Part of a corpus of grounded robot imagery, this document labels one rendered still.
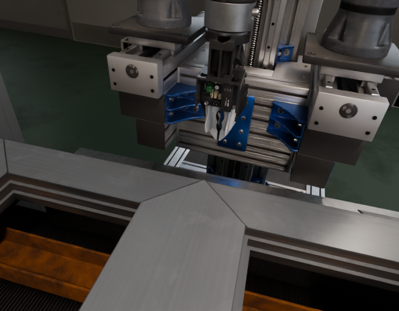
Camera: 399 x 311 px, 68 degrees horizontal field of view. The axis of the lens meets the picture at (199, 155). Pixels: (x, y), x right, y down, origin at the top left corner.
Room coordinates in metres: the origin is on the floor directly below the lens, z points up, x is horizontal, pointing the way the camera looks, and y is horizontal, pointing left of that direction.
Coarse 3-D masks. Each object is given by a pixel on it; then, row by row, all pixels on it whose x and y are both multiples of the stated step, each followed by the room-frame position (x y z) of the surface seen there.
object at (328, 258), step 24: (0, 192) 0.38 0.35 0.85; (24, 192) 0.40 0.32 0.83; (48, 192) 0.39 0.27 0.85; (72, 192) 0.38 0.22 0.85; (96, 216) 0.36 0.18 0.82; (120, 216) 0.35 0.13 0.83; (264, 240) 0.31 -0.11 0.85; (288, 240) 0.30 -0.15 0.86; (240, 264) 0.26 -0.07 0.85; (288, 264) 0.29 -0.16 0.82; (312, 264) 0.28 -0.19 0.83; (336, 264) 0.28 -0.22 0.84; (360, 264) 0.28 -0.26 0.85; (384, 264) 0.27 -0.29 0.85; (240, 288) 0.22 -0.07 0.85; (384, 288) 0.26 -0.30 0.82
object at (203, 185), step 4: (200, 180) 0.42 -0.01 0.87; (204, 180) 0.43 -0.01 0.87; (192, 184) 0.41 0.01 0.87; (196, 184) 0.41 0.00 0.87; (200, 184) 0.41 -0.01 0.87; (204, 184) 0.41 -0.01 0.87; (192, 188) 0.40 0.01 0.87; (196, 188) 0.40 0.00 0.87; (200, 188) 0.40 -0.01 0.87; (204, 188) 0.40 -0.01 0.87; (208, 188) 0.40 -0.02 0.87; (212, 188) 0.40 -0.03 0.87; (212, 192) 0.39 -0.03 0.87
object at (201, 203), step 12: (180, 192) 0.39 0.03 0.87; (192, 192) 0.39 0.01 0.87; (204, 192) 0.39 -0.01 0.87; (156, 204) 0.36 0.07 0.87; (168, 204) 0.36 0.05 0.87; (180, 204) 0.36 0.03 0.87; (192, 204) 0.36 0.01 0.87; (204, 204) 0.36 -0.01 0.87; (216, 204) 0.36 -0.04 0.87; (204, 216) 0.34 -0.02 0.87; (216, 216) 0.34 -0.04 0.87; (228, 216) 0.34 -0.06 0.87
